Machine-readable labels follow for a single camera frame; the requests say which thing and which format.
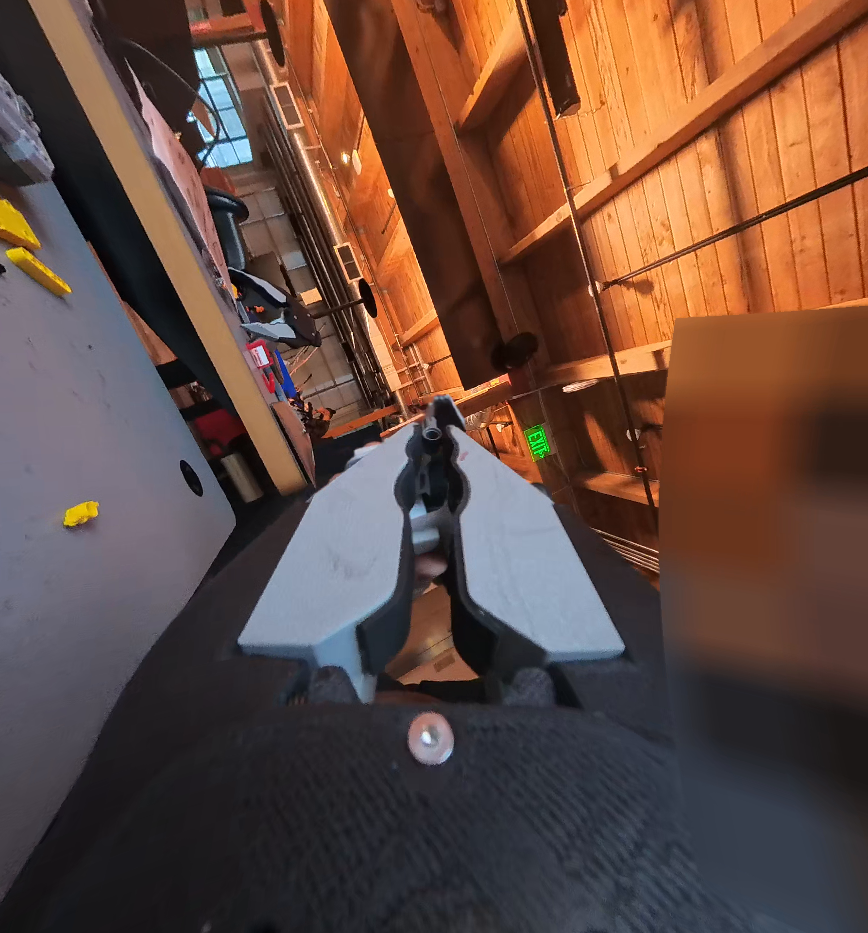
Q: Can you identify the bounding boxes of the black toy beam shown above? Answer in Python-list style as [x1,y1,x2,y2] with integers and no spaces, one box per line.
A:
[415,421,453,511]

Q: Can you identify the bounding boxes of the white printed paper sheet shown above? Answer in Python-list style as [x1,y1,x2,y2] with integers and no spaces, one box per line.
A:
[129,67,232,279]

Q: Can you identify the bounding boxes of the black white tabletop device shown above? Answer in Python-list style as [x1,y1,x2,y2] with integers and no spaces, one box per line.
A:
[228,266,324,350]

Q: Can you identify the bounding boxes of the short yellow toy beam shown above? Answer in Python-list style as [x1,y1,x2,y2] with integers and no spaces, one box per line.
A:
[5,248,72,297]

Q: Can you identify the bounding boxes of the black hanging speaker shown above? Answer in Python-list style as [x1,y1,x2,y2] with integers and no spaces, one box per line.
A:
[527,0,582,119]

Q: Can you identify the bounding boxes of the grey toy battery box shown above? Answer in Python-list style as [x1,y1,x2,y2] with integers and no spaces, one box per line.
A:
[0,29,54,185]

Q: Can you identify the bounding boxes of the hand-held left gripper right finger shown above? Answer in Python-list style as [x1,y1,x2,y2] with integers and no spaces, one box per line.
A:
[444,429,626,702]

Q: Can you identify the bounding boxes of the paned window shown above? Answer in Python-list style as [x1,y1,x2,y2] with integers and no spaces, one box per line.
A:
[193,47,254,170]

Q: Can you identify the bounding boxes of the metal ventilation duct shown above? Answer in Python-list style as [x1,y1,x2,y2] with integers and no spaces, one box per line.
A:
[255,40,406,416]

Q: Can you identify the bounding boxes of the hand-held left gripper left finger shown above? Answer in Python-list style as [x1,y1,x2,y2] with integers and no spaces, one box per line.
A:
[237,423,422,705]

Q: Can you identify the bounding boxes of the yellow edged table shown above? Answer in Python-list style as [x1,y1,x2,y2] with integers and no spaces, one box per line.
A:
[29,0,317,491]

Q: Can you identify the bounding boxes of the grey desk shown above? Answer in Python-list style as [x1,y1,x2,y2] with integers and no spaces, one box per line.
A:
[0,175,238,927]

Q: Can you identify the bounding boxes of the gold metal cylinder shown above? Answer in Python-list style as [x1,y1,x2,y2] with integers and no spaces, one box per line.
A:
[219,452,264,504]

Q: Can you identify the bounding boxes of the black round bucket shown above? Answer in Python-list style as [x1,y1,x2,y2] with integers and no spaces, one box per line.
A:
[204,186,251,272]

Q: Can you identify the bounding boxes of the yellow toy plate block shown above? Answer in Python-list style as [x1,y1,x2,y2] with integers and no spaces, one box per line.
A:
[0,175,41,250]

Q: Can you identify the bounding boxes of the red plastic bin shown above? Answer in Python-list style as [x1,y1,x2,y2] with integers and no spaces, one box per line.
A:
[199,408,247,459]

